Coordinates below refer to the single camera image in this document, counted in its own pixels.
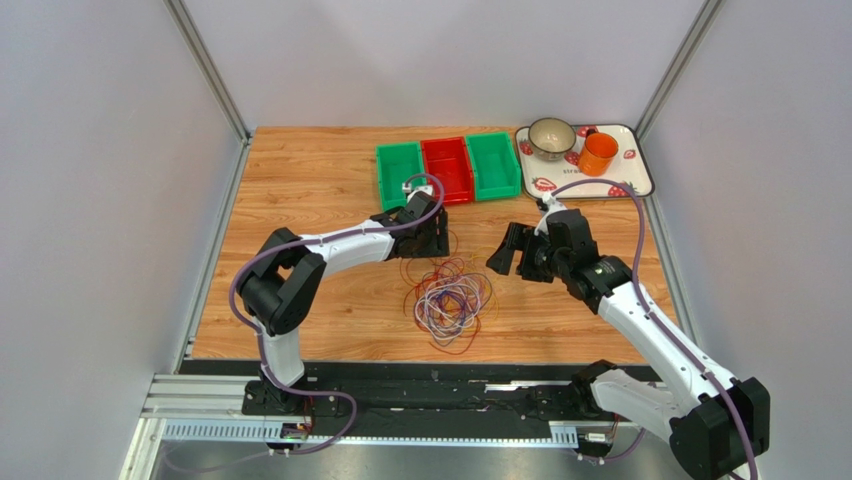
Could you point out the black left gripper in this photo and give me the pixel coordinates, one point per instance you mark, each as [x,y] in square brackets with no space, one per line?
[440,244]

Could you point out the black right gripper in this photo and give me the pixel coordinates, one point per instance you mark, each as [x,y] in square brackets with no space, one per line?
[526,253]

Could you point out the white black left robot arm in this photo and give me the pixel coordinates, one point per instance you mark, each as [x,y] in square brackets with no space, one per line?
[279,285]

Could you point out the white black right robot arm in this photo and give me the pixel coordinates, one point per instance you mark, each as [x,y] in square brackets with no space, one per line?
[713,422]

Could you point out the right green plastic bin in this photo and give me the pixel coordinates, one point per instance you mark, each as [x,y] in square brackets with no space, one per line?
[496,170]

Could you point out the green plastic bin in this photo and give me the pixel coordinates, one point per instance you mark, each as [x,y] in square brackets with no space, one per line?
[396,163]
[496,170]

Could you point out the strawberry pattern tray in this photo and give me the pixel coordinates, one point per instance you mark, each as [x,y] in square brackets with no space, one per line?
[628,166]

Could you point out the red plastic bin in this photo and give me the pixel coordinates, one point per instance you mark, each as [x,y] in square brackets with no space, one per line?
[447,159]

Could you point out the left green plastic bin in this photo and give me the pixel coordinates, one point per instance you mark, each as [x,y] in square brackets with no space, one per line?
[396,163]

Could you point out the beige ceramic bowl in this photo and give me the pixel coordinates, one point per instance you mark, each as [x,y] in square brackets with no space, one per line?
[551,138]

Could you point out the orange plastic cup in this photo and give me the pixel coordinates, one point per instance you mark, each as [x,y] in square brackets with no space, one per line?
[598,152]

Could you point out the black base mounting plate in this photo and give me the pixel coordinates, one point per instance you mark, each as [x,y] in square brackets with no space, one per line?
[441,401]

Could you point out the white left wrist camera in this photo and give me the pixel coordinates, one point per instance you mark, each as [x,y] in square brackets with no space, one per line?
[409,189]

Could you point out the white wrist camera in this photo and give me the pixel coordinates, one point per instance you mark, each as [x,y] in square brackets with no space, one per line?
[547,205]
[409,189]

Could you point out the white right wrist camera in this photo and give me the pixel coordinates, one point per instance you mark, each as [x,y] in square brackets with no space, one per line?
[547,205]

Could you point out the aluminium frame rail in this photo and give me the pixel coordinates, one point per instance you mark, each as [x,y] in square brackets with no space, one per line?
[190,428]

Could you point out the right aluminium corner post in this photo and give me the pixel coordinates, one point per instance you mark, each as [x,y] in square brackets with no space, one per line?
[686,50]

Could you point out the aluminium corner post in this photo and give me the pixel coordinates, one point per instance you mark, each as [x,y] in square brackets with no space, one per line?
[686,50]
[193,38]

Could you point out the left aluminium corner post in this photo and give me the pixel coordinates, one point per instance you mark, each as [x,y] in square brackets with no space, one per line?
[193,38]

